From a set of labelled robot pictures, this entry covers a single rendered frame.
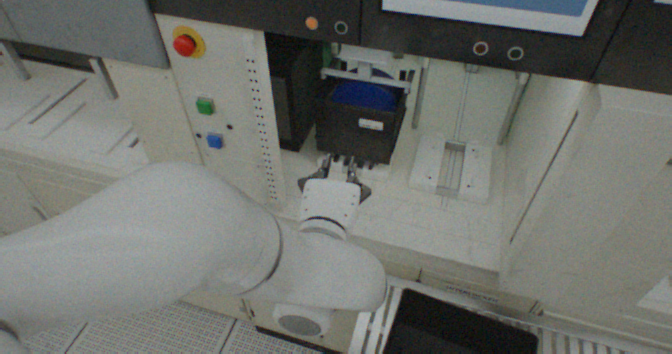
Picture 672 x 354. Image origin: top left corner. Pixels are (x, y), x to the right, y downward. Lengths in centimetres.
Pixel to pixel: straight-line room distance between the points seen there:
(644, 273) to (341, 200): 65
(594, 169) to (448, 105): 82
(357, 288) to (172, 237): 30
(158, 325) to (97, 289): 179
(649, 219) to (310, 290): 66
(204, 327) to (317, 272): 153
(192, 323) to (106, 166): 86
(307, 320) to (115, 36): 67
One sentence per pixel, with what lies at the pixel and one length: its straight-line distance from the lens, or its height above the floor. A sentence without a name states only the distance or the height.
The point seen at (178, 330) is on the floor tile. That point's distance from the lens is 204.
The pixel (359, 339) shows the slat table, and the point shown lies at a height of 76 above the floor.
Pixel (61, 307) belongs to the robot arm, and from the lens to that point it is 32.
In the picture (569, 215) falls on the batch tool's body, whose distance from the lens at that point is 87.
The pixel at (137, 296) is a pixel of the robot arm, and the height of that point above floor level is 152.
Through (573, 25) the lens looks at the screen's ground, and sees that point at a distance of 70.
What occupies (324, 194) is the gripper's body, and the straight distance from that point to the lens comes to 73.
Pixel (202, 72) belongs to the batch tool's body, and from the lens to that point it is 92.
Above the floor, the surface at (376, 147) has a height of 100.
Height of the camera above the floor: 177
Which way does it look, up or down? 46 degrees down
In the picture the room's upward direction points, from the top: straight up
